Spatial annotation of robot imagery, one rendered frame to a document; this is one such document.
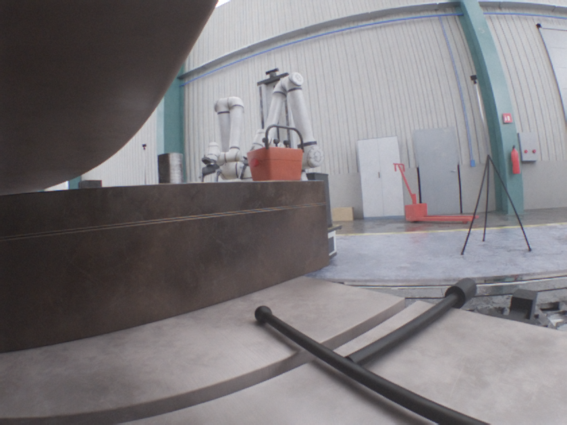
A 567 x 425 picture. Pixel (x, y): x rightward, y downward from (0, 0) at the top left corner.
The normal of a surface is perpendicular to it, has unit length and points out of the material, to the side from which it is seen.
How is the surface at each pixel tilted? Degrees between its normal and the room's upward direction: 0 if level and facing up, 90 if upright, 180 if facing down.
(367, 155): 90
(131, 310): 90
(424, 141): 90
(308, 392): 0
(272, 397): 0
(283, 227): 90
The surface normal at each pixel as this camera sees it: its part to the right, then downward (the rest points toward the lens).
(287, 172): 0.68, 0.10
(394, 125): -0.44, 0.07
